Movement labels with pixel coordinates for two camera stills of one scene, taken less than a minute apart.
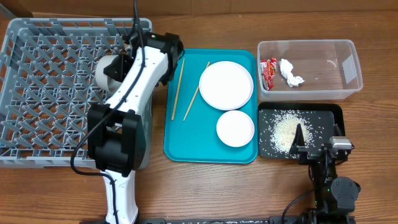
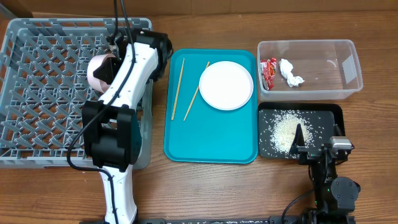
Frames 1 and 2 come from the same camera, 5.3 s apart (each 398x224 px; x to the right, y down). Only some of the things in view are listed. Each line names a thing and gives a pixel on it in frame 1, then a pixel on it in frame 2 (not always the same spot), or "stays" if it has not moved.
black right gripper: [309, 154] stays
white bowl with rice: [235, 128] → [99, 84]
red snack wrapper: [268, 68] stays
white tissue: [286, 68] stays
